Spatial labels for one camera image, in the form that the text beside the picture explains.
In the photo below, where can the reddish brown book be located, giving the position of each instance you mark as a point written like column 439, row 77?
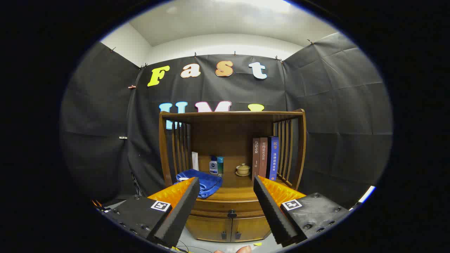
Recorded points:
column 263, row 158

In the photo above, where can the blue book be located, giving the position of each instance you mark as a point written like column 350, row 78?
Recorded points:
column 274, row 158

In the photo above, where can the beige lidded tea bowl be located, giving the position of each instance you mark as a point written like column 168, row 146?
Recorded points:
column 243, row 170

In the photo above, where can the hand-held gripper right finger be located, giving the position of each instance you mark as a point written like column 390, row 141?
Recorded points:
column 272, row 214

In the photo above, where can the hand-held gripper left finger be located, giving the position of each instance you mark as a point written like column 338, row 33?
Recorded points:
column 182, row 214

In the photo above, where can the white tube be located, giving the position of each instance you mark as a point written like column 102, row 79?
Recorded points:
column 195, row 161

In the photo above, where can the wooden countertop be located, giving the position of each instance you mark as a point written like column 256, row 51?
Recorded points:
column 235, row 191

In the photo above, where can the white lotion bottle blue cap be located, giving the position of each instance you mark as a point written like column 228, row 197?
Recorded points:
column 213, row 168

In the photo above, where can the dark brown book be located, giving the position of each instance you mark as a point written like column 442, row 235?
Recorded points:
column 256, row 158

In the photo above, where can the teal transparent bottle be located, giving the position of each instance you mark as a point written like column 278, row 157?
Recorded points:
column 220, row 165

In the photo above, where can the brown wooden cabinet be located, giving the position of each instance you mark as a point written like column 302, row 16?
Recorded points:
column 225, row 137

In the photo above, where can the wooden cabinet door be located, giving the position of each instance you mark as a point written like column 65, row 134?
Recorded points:
column 251, row 228
column 207, row 228

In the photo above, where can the folded blue towel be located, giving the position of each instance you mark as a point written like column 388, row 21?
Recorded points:
column 207, row 182

